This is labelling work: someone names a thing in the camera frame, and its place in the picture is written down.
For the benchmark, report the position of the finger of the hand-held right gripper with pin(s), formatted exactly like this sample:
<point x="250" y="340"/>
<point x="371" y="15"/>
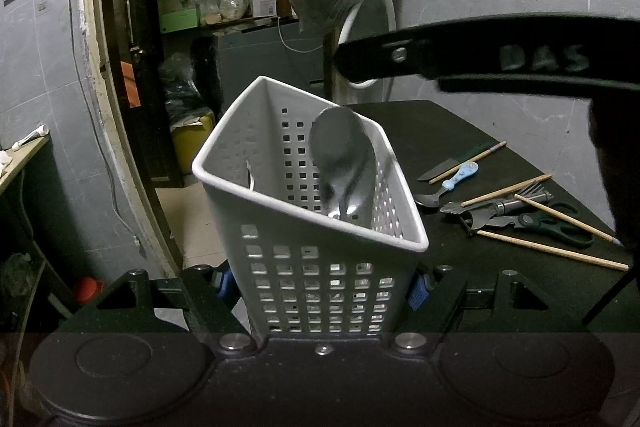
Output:
<point x="450" y="52"/>

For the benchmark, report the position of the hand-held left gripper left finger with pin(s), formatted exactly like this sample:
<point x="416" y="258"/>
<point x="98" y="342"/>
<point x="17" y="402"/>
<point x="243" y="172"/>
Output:
<point x="226" y="287"/>

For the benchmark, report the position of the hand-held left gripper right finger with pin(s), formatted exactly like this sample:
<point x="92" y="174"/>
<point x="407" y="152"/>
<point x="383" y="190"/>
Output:
<point x="417" y="293"/>

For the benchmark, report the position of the wooden chopstick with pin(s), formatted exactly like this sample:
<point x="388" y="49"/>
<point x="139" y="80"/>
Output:
<point x="470" y="162"/>
<point x="575" y="221"/>
<point x="550" y="251"/>
<point x="505" y="191"/>

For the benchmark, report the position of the white perforated utensil basket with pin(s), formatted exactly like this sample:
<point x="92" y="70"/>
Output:
<point x="300" y="257"/>

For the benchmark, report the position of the steel fork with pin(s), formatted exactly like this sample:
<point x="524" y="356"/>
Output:
<point x="532" y="194"/>

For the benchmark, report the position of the thin steel utensil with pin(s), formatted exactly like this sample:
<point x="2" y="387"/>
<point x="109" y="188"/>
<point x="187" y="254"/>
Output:
<point x="251" y="177"/>

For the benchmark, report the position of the large steel spoon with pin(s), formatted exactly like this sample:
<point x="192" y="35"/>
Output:
<point x="340" y="142"/>

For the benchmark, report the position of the red capped jar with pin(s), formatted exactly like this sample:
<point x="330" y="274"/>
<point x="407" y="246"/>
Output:
<point x="90" y="289"/>

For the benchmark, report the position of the yellow container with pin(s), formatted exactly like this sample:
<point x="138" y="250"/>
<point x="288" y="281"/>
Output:
<point x="192" y="142"/>

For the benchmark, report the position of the dark wooden door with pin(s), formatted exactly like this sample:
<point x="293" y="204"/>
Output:
<point x="145" y="117"/>

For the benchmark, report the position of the grey appliance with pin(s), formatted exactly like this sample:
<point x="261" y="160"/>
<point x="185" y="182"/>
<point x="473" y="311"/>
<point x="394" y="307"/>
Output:
<point x="260" y="62"/>

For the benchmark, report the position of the small white box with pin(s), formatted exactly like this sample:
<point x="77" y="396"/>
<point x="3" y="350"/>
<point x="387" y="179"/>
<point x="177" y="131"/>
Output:
<point x="263" y="7"/>

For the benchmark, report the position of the black plastic bag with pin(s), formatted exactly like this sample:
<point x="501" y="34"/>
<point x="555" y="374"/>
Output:
<point x="180" y="87"/>

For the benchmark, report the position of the orange object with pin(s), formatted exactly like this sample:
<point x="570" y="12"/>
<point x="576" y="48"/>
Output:
<point x="128" y="84"/>

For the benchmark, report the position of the wooden counter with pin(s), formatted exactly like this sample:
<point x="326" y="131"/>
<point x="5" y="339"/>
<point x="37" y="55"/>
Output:
<point x="20" y="162"/>

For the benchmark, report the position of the white tube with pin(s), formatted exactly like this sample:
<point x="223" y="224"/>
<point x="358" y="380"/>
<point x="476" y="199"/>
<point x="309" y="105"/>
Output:
<point x="31" y="138"/>

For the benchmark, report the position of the white cloth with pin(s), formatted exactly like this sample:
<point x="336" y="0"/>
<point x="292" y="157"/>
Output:
<point x="5" y="163"/>

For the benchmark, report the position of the green box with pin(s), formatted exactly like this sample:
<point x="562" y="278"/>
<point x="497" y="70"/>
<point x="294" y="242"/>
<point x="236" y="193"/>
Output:
<point x="179" y="21"/>

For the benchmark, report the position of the white door frame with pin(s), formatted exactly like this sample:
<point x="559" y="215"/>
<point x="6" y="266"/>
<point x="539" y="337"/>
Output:
<point x="100" y="82"/>

